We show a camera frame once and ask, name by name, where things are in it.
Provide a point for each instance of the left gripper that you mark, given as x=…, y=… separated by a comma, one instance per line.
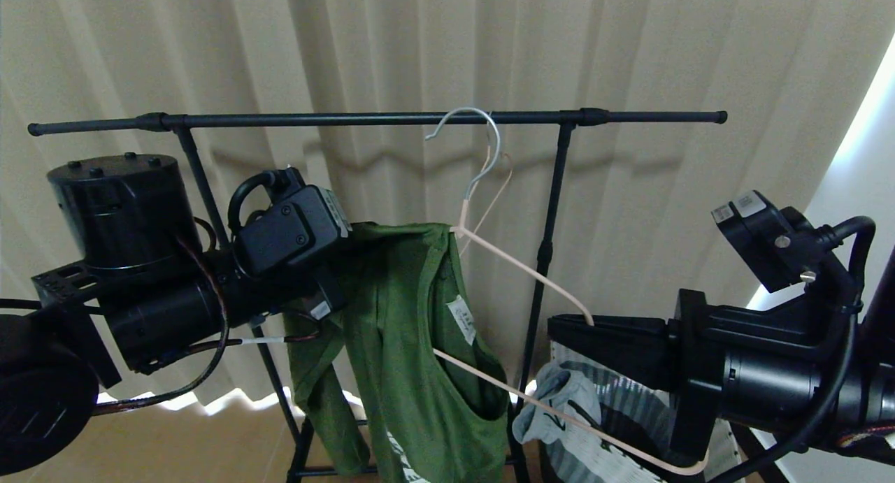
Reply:
x=161, y=322

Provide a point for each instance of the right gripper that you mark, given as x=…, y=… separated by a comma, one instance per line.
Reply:
x=769, y=385

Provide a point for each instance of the green printed shirt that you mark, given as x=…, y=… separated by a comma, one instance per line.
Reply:
x=405, y=315

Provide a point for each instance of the pink clothes hanger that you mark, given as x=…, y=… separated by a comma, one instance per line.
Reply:
x=531, y=271
x=509, y=172

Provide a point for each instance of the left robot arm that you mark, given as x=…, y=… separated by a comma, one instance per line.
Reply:
x=119, y=210

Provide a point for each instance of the white laundry basket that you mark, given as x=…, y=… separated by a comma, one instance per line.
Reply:
x=629, y=406

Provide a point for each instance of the black clothes rack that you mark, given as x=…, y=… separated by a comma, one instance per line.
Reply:
x=314, y=119

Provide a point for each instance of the pale grey shorts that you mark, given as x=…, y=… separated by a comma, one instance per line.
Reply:
x=559, y=399

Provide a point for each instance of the beige curtain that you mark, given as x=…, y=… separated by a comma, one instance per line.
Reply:
x=664, y=189

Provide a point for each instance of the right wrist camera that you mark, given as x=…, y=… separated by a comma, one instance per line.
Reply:
x=762, y=242

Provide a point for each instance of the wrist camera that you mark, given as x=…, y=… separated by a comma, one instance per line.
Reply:
x=762, y=242
x=287, y=231

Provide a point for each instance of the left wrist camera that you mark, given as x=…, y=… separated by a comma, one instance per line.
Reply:
x=287, y=231

